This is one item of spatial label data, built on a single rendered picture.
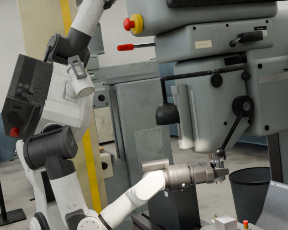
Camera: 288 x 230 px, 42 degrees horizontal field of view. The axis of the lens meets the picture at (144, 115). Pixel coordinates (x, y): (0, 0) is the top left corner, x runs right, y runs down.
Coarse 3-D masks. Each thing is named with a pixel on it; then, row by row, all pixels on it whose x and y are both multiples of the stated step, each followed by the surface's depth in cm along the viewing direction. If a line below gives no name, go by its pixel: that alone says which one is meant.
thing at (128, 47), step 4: (124, 44) 127; (128, 44) 127; (132, 44) 127; (140, 44) 129; (144, 44) 129; (148, 44) 130; (152, 44) 131; (120, 48) 125; (124, 48) 126; (128, 48) 127; (132, 48) 127
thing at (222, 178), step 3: (210, 165) 132; (213, 165) 130; (216, 165) 130; (219, 165) 130; (222, 165) 130; (213, 168) 130; (216, 168) 130; (219, 177) 130; (222, 177) 130; (216, 180) 131; (219, 180) 130; (222, 180) 130
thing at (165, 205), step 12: (168, 192) 161; (180, 192) 159; (192, 192) 163; (156, 204) 170; (168, 204) 163; (180, 204) 159; (192, 204) 163; (156, 216) 172; (168, 216) 164; (180, 216) 159; (192, 216) 163; (168, 228) 166; (180, 228) 159
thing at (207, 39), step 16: (176, 32) 117; (192, 32) 112; (208, 32) 115; (224, 32) 117; (240, 32) 120; (272, 32) 125; (160, 48) 128; (176, 48) 119; (192, 48) 113; (208, 48) 115; (224, 48) 117; (240, 48) 120; (256, 48) 123
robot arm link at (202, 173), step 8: (176, 168) 128; (184, 168) 128; (192, 168) 129; (200, 168) 128; (208, 168) 127; (184, 176) 127; (192, 176) 128; (200, 176) 127; (208, 176) 126; (184, 184) 127
